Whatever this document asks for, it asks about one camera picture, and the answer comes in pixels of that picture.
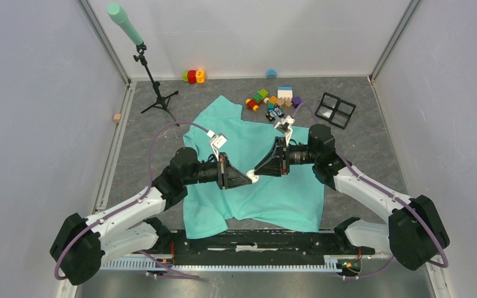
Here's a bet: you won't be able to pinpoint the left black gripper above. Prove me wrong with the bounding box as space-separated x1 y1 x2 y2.
183 152 252 189

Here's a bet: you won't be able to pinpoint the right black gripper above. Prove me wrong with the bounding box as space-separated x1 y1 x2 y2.
254 137 319 178

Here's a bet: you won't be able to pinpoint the yellow landscape brooch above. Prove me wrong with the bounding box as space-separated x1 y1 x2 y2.
246 169 260 184

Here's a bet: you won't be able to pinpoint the teal t-shirt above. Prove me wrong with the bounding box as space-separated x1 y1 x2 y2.
183 96 324 239

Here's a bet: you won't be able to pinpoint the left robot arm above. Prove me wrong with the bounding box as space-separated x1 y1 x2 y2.
49 147 258 286

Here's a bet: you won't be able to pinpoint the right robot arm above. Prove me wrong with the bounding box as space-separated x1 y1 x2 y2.
247 123 450 271

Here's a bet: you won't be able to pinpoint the black owl toy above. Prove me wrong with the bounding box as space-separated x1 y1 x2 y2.
265 106 284 122

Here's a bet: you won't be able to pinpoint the colourful toy brick train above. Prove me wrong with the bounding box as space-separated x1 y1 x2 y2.
245 89 278 112

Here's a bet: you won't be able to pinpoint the small tan wooden blocks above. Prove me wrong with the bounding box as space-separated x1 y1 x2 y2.
276 98 293 108

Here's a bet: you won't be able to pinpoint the purple cube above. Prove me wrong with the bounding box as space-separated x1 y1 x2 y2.
291 96 303 109

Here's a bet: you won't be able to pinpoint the blue white block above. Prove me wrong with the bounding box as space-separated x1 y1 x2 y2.
277 86 293 101

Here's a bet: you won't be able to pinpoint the left black display case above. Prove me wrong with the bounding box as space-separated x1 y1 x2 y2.
314 92 340 122

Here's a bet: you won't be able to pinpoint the black display case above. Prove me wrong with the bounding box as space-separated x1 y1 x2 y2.
329 99 357 130
314 92 340 122

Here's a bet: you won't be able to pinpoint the right black display case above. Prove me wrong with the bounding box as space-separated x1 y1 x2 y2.
329 99 357 130

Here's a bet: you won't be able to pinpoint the blue round toy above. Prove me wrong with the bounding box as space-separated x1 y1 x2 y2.
265 69 278 79

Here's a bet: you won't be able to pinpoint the black tripod stand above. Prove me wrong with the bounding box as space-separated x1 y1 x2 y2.
133 42 179 122

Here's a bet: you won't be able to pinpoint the red orange green toy rings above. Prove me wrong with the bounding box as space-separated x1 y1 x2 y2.
182 69 206 84

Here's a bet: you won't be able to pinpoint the small wooden cube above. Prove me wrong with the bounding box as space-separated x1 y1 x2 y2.
112 114 122 124

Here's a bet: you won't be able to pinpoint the green microphone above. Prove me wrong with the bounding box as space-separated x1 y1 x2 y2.
107 2 144 46

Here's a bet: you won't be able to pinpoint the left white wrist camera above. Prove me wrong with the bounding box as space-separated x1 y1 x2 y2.
206 130 228 158

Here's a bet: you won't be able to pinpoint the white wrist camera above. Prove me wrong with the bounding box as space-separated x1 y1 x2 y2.
273 115 295 146
206 130 228 158

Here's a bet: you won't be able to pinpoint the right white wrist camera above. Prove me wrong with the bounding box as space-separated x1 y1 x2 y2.
273 115 295 146

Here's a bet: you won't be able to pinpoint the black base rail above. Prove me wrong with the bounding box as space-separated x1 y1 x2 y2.
149 229 375 266

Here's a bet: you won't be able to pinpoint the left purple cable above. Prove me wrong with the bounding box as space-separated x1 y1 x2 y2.
54 120 215 281

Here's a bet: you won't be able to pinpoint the purple cable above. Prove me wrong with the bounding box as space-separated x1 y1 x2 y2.
289 102 450 281
54 120 215 281

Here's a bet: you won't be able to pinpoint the white cable duct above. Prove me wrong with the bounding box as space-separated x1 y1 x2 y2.
100 255 342 273

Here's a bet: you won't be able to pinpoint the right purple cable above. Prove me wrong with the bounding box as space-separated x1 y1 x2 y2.
289 102 450 281

